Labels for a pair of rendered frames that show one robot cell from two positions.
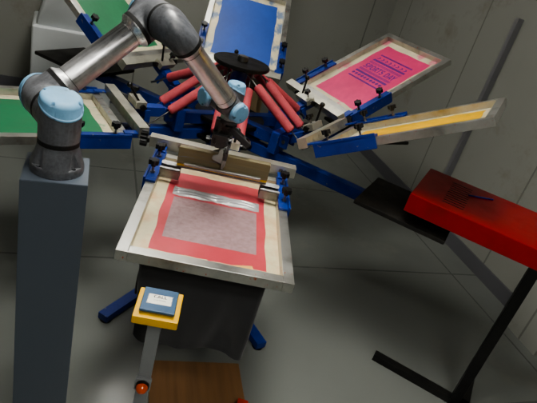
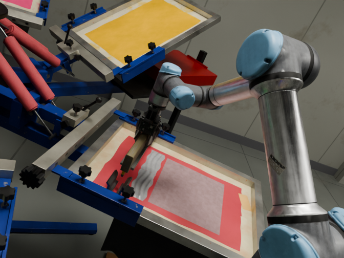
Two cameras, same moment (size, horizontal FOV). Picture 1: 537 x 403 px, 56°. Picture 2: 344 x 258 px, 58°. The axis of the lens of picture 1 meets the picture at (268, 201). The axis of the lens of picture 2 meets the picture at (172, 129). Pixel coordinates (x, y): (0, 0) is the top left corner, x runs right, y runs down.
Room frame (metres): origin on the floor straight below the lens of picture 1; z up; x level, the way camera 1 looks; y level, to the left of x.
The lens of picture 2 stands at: (1.64, 1.28, 1.74)
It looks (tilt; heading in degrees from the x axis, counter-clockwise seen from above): 27 degrees down; 280
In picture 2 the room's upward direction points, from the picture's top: 24 degrees clockwise
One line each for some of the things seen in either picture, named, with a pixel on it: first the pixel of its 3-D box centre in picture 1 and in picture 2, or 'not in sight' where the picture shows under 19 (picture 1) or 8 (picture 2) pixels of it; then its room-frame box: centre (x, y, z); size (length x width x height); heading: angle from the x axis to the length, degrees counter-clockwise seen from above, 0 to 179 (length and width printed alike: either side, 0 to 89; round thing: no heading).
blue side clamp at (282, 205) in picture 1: (281, 197); (146, 131); (2.00, -0.05, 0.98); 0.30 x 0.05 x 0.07; 9
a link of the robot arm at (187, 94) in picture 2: (216, 97); (183, 94); (1.83, 0.30, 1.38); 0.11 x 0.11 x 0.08; 47
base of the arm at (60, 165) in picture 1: (57, 153); not in sight; (1.30, 0.63, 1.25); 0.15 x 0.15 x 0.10
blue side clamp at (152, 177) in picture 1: (154, 169); (100, 197); (1.91, 0.50, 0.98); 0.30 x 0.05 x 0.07; 9
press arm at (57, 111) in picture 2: not in sight; (61, 118); (2.27, 0.27, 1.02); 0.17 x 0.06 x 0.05; 9
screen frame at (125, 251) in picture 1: (215, 211); (177, 183); (1.72, 0.19, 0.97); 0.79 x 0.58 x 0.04; 9
